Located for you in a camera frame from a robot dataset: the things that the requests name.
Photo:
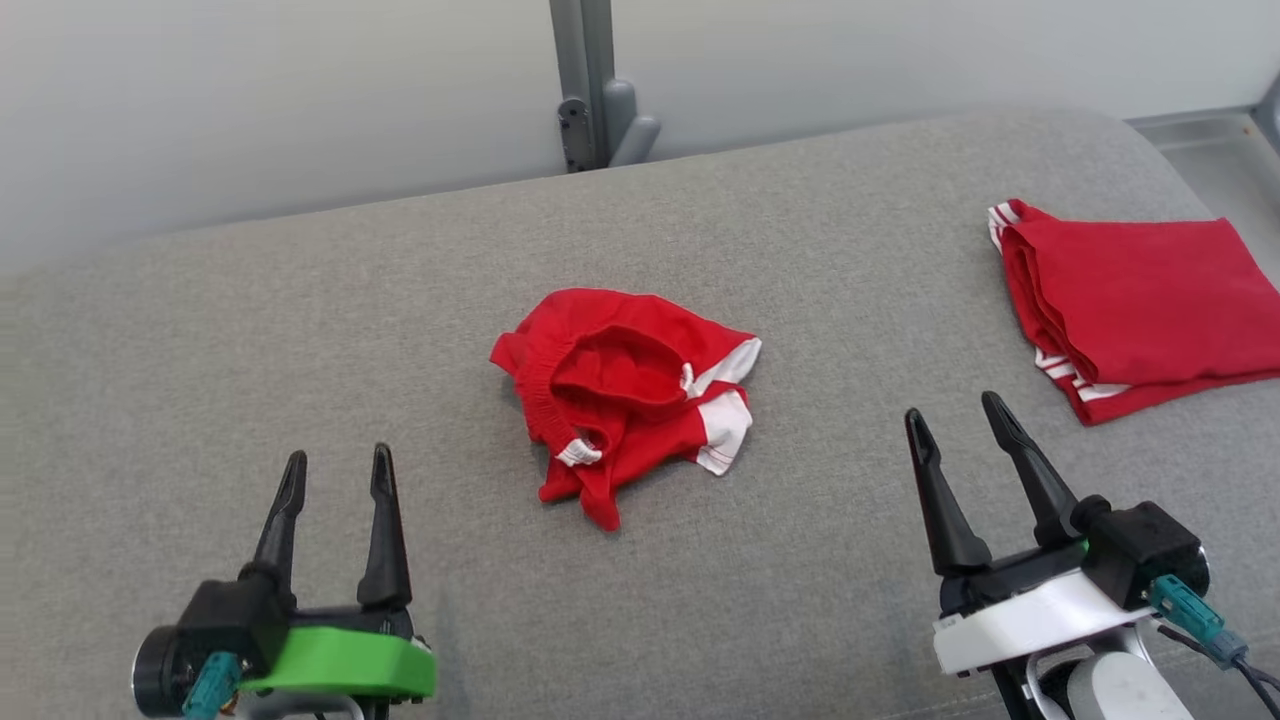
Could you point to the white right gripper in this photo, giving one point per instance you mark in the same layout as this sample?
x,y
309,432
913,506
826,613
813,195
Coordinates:
x,y
1030,620

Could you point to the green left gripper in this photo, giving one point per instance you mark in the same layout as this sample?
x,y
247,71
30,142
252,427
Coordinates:
x,y
340,665

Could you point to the red basketball jersey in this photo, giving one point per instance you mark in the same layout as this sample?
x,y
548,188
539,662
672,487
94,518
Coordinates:
x,y
1140,300

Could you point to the red and white shorts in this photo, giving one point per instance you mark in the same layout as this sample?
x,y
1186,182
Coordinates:
x,y
610,380

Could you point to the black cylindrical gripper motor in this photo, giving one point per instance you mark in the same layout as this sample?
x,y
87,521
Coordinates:
x,y
158,675

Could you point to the grey diagonal metal strut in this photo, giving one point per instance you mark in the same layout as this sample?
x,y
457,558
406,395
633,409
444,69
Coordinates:
x,y
630,125

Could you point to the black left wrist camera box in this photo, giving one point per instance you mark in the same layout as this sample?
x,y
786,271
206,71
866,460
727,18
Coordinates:
x,y
235,620

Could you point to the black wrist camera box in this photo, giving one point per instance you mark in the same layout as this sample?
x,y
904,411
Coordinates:
x,y
1140,550
235,620

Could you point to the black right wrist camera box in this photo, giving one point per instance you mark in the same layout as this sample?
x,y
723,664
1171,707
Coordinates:
x,y
1140,550

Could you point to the dark perforated metal bracket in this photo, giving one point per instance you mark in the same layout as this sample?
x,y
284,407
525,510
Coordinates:
x,y
577,135

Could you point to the grey metal post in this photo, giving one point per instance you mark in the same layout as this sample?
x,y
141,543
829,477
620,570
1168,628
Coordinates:
x,y
580,50

